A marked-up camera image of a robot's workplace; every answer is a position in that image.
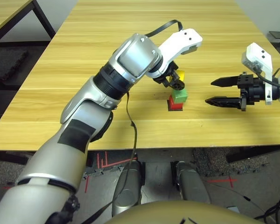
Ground grey left robot leg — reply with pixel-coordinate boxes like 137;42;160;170
111;161;143;217

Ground grey right robot leg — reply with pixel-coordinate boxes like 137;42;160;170
176;161;211;204

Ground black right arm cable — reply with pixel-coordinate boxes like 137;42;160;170
256;67;280;89

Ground grey robot leg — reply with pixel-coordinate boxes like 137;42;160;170
176;161;211;204
111;161;143;217

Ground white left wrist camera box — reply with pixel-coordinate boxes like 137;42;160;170
146;28;203;79

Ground black table base beam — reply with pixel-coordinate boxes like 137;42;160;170
225;146;280;163

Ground thin cable with connector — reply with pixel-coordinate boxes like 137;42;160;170
207;182;268;216

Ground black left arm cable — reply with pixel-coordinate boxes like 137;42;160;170
80;20;184;224

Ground speckled dark floor mat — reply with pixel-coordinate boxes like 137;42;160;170
192;148;271;177

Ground olive robot torso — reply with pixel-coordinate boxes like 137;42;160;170
105;200;264;224

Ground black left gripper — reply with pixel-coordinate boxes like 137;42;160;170
153;61;185;91

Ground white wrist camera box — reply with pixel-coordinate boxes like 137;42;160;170
241;42;274;105
146;28;203;79

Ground wooden side table black frame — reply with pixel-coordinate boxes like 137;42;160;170
0;0;56;55

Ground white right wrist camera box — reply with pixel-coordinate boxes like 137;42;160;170
241;42;274;105

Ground yellow wooden block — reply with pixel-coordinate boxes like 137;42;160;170
169;70;186;86

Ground black foam floor mat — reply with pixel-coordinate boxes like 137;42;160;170
0;49;29;82

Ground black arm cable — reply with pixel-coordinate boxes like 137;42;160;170
80;20;184;224
256;67;280;89

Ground red wooden block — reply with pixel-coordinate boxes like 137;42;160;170
167;94;184;111

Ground black floor cable bundle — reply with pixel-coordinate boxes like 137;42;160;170
254;186;280;224

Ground green wooden block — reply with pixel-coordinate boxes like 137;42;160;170
171;88;188;104

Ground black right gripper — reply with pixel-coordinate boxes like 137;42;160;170
204;72;266;112

